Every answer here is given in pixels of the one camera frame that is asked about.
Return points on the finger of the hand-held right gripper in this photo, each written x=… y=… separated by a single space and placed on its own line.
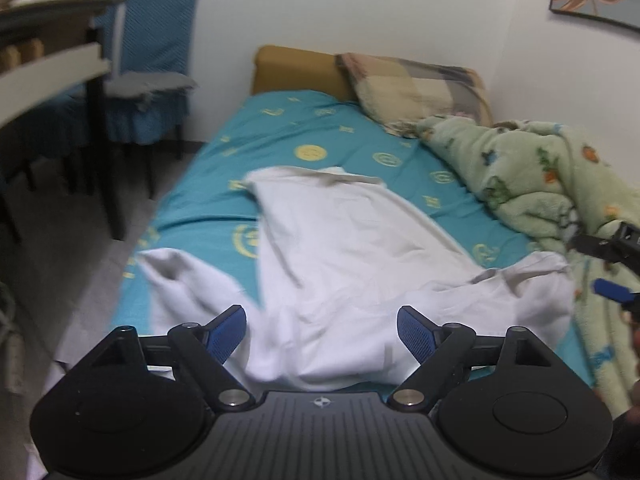
x=595 y=246
x=607 y=287

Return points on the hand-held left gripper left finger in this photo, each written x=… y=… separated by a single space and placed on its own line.
x=227 y=334

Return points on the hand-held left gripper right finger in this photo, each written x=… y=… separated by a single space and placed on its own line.
x=416 y=335

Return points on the white shirt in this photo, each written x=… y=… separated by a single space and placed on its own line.
x=350 y=270

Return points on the green fleece blanket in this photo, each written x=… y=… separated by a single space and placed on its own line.
x=550 y=175

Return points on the teal patterned bed sheet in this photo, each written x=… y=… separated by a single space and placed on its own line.
x=280 y=140

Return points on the plaid pillow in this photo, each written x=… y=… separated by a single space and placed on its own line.
x=420 y=92

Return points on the mustard yellow pillow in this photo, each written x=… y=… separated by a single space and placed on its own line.
x=295 y=67

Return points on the chair with blue cover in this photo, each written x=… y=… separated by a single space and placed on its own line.
x=150 y=60

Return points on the white table with black legs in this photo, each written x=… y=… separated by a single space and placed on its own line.
x=50 y=67

